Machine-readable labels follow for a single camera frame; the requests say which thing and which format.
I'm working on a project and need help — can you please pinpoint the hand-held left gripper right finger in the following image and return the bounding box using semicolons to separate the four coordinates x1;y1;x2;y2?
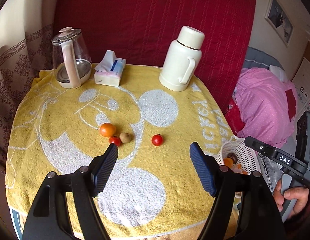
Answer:
189;142;287;240

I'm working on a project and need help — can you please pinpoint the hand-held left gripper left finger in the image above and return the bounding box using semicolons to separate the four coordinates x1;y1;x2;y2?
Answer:
22;143;119;240

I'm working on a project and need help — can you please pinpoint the white plastic basket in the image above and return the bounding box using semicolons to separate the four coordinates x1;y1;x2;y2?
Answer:
217;135;261;196

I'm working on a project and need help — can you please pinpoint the person's right hand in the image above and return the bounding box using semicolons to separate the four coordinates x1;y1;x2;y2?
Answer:
273;179;310;220

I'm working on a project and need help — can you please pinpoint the grey mesh fabric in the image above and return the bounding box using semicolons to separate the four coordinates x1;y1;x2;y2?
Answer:
256;152;283;194

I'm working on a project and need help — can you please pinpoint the small brown kiwi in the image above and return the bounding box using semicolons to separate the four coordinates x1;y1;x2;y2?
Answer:
119;132;132;144

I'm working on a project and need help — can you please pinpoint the yellow and white towel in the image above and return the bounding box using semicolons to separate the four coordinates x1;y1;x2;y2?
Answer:
5;64;236;239

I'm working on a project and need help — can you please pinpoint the red patterned cloth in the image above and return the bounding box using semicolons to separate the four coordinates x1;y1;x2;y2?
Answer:
224;99;246;133

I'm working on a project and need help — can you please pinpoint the pink dotted blanket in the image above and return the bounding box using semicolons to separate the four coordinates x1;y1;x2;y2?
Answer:
232;67;299;146

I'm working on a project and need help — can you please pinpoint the white tissue pack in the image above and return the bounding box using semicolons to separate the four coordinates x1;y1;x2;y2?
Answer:
94;50;127;87

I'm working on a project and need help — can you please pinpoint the grey padded bed headboard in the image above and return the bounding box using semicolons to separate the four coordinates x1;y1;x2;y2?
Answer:
242;46;286;81

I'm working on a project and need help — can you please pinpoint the cream thermos jug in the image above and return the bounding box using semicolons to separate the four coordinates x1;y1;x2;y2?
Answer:
159;26;205;92

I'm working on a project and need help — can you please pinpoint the glass electric kettle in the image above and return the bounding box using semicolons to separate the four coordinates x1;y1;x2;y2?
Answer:
51;26;92;89

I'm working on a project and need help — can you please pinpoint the beige patterned curtain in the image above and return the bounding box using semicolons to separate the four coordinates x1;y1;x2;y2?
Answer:
0;0;55;155

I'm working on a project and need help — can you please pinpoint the red quilted cloth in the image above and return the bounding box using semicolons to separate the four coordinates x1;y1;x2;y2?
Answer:
53;0;257;96

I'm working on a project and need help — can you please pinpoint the framed wall picture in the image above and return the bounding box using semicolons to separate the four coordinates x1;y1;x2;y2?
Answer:
264;0;294;47

